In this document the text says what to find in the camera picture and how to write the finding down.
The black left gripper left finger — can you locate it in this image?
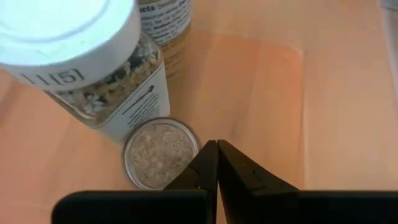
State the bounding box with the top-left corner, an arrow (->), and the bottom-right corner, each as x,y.
50,139 -> 218,224

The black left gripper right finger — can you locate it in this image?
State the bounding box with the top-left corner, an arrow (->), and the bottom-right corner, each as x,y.
216,139 -> 398,224

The cork lid glass jar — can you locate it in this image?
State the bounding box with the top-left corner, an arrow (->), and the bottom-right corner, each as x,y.
122,117 -> 202,191

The gold lid spice jar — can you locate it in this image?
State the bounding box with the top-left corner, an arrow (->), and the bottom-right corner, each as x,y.
136,0 -> 193,81

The white lid spice jar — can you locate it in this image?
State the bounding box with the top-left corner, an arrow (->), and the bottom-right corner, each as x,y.
0,0 -> 171,144

